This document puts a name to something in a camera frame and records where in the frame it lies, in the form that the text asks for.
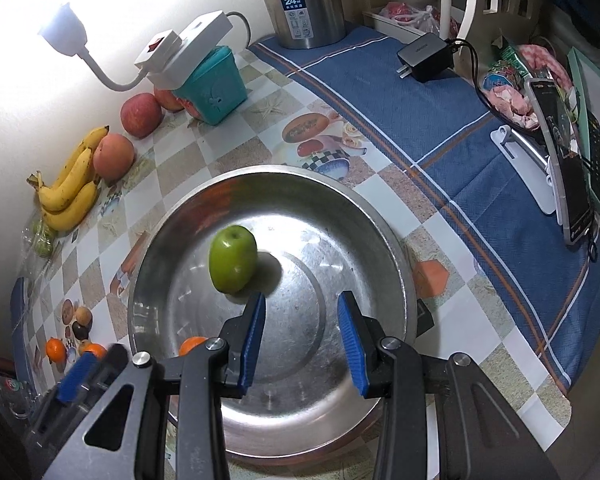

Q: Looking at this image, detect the dark plum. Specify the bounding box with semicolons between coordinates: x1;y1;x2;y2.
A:
71;321;90;341

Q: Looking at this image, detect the brown longan fruit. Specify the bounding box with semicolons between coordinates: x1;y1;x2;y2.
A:
74;307;93;327

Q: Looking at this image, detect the orange tangerine with stem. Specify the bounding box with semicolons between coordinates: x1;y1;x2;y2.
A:
178;336;207;356

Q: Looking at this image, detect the green apple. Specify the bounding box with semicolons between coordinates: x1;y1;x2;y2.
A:
209;224;258;295

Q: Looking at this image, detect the clear bag of limes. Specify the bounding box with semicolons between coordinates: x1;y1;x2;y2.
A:
20;210;58;282

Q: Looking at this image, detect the yellow banana bunch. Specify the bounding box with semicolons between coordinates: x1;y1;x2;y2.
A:
27;126;109;232

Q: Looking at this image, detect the stainless steel bowl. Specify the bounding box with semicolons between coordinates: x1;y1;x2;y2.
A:
128;165;417;464

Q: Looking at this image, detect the peach coloured apple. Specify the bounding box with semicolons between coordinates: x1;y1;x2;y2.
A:
93;133;135;182

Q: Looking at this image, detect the black smartphone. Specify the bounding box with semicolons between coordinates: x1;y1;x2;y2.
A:
526;79;594;245

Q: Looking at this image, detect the white phone stand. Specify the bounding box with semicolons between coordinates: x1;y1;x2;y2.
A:
490;125;556;216

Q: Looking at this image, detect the blue striped cloth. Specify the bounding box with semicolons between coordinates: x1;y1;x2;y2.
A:
250;26;600;389

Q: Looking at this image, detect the red apple behind box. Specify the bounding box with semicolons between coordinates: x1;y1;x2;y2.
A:
154;88;184;113

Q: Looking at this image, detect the teal plastic box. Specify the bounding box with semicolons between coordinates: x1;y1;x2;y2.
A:
172;46;247;126

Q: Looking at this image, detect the white power strip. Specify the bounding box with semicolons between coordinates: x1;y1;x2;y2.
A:
134;11;232;90

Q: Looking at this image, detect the white gooseneck lamp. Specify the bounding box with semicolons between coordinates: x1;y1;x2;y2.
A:
41;4;147;92

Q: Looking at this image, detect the snack packets pile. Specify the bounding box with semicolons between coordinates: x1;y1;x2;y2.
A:
479;44;578;131

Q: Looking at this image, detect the black power adapter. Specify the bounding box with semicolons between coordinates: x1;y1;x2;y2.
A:
396;32;453;84

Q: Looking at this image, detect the white storage tray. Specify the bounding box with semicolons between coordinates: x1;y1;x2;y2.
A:
362;9;424;44

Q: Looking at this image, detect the red plastic bag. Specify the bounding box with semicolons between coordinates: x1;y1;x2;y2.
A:
379;2;441;35

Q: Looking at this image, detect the stainless steel thermos jug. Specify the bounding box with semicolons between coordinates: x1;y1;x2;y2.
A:
264;0;346;50

